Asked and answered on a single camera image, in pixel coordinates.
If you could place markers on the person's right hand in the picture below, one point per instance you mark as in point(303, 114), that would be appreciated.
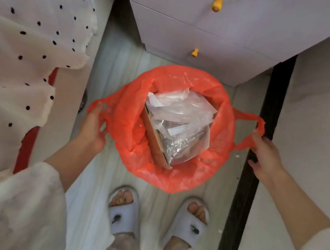
point(265, 159)

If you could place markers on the person's left hand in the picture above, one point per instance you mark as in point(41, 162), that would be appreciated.
point(91, 134)

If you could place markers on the person's left fingers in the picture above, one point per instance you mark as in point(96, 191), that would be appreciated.
point(98, 109)

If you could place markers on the person's right fingers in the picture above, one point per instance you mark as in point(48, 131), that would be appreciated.
point(257, 151)

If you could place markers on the orange plastic bag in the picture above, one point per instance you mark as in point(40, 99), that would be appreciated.
point(179, 131)

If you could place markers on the person's right forearm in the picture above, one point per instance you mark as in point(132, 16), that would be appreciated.
point(303, 218)

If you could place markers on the person's left forearm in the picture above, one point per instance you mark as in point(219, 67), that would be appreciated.
point(39, 192)

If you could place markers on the brown cardboard box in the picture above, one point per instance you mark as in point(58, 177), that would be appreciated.
point(155, 140)

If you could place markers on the clear plastic wrapping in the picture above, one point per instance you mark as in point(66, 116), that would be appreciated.
point(180, 125)

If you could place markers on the white polka dot bedsheet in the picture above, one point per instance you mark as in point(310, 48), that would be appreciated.
point(22, 67)

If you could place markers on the person's right slipper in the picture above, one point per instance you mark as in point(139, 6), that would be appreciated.
point(187, 222)

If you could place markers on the person's slipper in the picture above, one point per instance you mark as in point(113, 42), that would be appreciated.
point(187, 222)
point(124, 211)

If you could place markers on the person's left slipper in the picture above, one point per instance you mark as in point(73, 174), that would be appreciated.
point(124, 211)

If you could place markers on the small yellow drawer knob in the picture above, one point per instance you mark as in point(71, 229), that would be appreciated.
point(195, 52)

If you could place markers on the white drawer cabinet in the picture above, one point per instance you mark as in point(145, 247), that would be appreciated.
point(224, 28)

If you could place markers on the large yellow drawer knob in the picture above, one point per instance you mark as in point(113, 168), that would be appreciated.
point(217, 3)

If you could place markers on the dark door frame strip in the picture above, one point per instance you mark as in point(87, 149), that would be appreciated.
point(252, 170)

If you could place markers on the red bed frame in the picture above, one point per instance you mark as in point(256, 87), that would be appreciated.
point(33, 131)

